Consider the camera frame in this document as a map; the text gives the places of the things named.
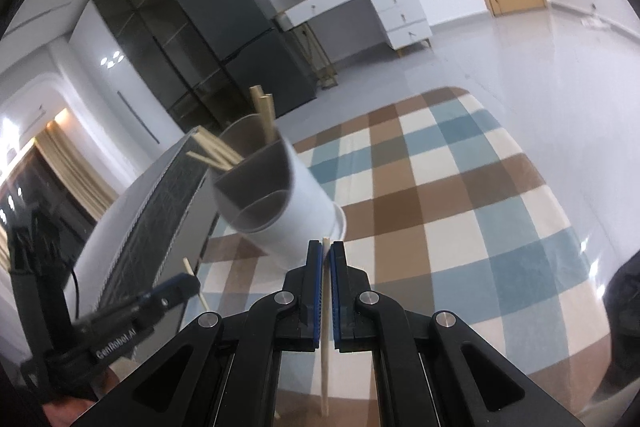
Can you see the beige curtain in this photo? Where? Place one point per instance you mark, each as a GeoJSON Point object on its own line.
{"type": "Point", "coordinates": [76, 174]}

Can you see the grey quilted bed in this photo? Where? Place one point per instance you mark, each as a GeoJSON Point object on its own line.
{"type": "Point", "coordinates": [164, 217]}

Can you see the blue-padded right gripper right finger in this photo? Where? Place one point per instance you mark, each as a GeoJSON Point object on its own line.
{"type": "Point", "coordinates": [363, 319]}

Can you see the chopsticks in holder left bunch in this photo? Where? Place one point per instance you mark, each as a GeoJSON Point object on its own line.
{"type": "Point", "coordinates": [217, 153]}

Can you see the white dressing table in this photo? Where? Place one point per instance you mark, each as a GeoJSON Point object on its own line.
{"type": "Point", "coordinates": [348, 27]}

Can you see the black glass display cabinet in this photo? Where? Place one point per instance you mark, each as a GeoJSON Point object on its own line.
{"type": "Point", "coordinates": [175, 62]}

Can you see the dark grey refrigerator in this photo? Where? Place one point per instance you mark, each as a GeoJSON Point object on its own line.
{"type": "Point", "coordinates": [254, 51]}

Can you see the gold frame stool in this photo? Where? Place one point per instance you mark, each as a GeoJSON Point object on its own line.
{"type": "Point", "coordinates": [315, 55]}

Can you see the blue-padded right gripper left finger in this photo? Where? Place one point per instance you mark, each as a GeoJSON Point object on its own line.
{"type": "Point", "coordinates": [290, 319]}

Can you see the grey cylindrical utensil holder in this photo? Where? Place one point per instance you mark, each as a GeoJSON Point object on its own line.
{"type": "Point", "coordinates": [272, 199]}

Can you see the chopsticks in holder upright pair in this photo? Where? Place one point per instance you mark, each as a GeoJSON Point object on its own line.
{"type": "Point", "coordinates": [263, 103]}

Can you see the person's left hand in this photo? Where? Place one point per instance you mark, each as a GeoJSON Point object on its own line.
{"type": "Point", "coordinates": [64, 412]}

